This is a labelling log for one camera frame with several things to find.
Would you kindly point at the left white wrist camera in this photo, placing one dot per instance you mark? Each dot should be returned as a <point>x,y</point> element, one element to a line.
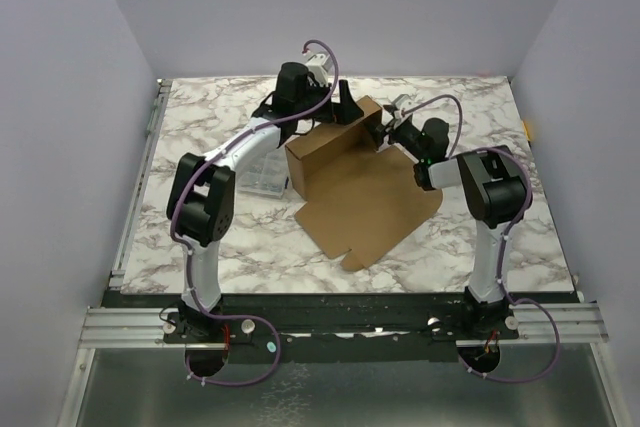
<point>320,65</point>

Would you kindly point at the brown cardboard box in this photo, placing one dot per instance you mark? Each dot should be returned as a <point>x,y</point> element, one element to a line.
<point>359,202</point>

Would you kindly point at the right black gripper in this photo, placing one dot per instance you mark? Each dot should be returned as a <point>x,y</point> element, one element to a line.
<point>382,128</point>

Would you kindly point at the clear plastic screw organizer box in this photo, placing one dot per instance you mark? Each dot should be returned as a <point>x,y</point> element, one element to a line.
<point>268,176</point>

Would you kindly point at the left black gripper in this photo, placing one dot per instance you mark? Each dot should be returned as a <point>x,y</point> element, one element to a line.
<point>342,112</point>

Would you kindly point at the aluminium extrusion frame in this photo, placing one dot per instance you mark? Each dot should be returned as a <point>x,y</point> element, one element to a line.
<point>85,356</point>

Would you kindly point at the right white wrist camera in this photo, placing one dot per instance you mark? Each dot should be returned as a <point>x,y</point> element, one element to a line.
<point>397,111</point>

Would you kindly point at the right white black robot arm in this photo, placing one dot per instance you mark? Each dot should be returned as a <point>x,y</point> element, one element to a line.
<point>497,191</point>

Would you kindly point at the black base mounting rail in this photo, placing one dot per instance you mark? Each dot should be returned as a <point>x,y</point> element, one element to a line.
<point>328,328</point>

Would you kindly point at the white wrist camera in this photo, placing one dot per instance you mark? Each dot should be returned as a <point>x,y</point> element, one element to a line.
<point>320,65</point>
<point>397,111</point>

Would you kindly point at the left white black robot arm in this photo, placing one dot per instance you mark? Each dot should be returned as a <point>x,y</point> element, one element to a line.
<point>202,198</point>

